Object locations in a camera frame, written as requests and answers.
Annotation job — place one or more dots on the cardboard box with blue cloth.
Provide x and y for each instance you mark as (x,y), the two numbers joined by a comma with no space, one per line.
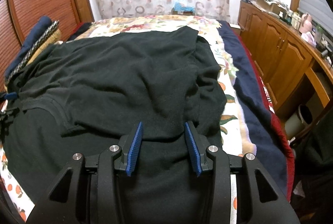
(179,9)

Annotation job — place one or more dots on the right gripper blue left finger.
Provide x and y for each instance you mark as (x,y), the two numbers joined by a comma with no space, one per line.
(130,147)

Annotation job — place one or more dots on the navy blue bed blanket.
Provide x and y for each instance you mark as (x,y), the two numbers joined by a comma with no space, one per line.
(264,126)

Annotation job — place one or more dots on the navy blue folded blanket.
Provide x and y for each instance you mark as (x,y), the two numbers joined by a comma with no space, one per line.
(36,32)

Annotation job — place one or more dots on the orange print white bedsheet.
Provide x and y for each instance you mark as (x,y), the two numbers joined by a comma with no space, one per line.
(234,132)

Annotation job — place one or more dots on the wooden louvered wardrobe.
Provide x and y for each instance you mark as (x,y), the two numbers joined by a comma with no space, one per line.
(19,16)

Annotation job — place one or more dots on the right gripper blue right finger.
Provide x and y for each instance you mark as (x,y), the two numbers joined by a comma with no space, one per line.
(197,145)

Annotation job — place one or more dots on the pink kettle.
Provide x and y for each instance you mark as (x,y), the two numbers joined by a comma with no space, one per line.
(306,24)

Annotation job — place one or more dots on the black t-shirt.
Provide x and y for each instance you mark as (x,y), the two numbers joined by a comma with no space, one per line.
(84,95)

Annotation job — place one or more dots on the grey window blind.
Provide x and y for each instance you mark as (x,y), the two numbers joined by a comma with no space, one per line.
(320,12)

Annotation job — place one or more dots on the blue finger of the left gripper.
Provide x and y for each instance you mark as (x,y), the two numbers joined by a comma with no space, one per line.
(10,96)

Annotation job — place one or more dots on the long wooden cabinet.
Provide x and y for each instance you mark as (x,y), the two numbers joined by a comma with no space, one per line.
(293,71)

